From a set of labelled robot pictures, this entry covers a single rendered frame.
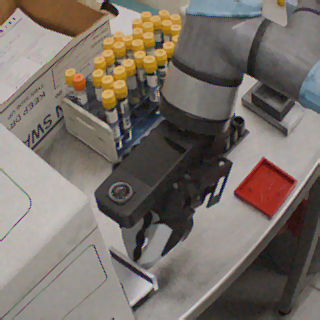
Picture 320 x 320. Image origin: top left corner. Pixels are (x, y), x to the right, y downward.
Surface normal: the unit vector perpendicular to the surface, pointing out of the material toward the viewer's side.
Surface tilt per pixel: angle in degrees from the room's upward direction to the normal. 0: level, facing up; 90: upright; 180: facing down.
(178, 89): 60
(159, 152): 2
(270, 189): 0
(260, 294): 0
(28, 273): 90
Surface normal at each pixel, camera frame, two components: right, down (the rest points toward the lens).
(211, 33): -0.42, 0.36
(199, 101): -0.14, 0.47
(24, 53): -0.05, -0.60
